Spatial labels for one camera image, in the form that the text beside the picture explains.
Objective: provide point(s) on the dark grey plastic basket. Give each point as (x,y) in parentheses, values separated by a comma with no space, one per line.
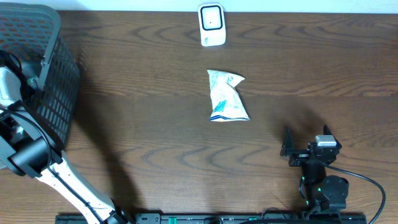
(32,33)

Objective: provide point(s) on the white barcode scanner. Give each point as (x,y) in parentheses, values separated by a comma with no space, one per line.
(212,24)

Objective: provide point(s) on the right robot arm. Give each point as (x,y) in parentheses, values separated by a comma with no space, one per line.
(324,194)

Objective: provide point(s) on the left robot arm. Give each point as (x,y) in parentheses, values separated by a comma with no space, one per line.
(62,180)

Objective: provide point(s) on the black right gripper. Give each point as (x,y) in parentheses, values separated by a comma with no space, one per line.
(300,155)

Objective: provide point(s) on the white yellow chip bag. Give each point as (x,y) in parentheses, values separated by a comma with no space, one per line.
(225,100)

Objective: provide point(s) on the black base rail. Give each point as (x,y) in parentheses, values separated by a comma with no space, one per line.
(269,217)

